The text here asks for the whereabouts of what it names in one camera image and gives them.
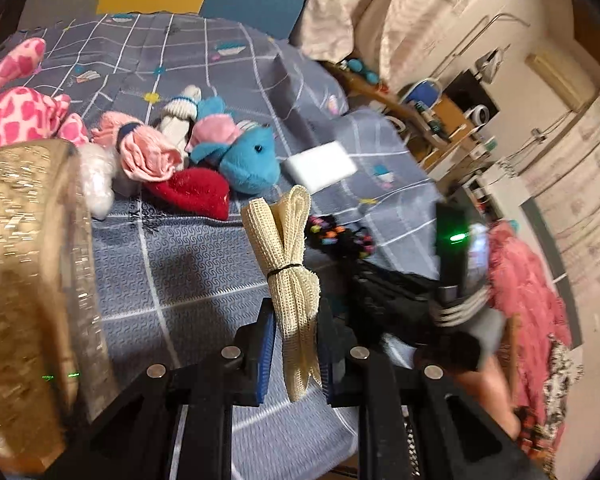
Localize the pink fluffy garment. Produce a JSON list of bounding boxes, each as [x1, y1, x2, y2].
[[487, 222, 571, 356]]

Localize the person's right forearm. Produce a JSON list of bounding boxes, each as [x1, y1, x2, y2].
[[450, 355, 523, 441]]

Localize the white knitted sock doll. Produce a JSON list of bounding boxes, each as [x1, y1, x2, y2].
[[157, 85, 203, 153]]

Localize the wall air conditioner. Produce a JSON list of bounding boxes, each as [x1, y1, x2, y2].
[[525, 52, 588, 111]]

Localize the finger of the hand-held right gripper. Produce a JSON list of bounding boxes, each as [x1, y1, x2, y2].
[[349, 259, 439, 334]]

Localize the pink rolled cloth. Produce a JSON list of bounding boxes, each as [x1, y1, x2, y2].
[[92, 110, 186, 186]]

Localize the white foam sponge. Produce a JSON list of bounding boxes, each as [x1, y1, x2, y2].
[[285, 141, 358, 195]]

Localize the patterned cloth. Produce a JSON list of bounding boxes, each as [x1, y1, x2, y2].
[[512, 340, 588, 468]]

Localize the pink spotted giraffe plush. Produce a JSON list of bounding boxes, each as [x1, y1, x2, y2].
[[0, 37, 88, 153]]

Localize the blue folding chair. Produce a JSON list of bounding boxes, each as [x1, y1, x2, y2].
[[397, 77, 443, 111]]

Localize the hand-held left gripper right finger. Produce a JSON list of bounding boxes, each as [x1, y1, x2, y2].
[[319, 300, 531, 480]]

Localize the wooden side table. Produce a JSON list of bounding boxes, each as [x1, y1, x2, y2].
[[330, 62, 416, 116]]

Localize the red plush heart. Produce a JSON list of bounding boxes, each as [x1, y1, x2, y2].
[[142, 167, 231, 221]]

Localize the grey checked printed blanket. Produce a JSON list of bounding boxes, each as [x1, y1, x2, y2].
[[0, 12, 446, 466]]

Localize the black beaded hair tie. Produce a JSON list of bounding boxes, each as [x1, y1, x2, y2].
[[306, 214, 376, 261]]

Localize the white fluffy plush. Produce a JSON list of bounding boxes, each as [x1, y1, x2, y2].
[[77, 145, 118, 218]]

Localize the white garment steamer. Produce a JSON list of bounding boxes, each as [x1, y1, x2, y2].
[[437, 12, 531, 83]]

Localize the beige ship print curtain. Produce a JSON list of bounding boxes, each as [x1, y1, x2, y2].
[[292, 0, 521, 96]]

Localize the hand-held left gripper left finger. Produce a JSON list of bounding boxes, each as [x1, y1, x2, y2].
[[55, 298, 278, 480]]

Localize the blue plush toy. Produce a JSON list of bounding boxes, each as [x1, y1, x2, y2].
[[187, 96, 282, 195]]

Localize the black monitor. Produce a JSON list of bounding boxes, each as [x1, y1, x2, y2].
[[442, 71, 501, 116]]

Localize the cream mesh cloth bundle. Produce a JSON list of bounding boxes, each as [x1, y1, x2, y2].
[[241, 185, 323, 403]]

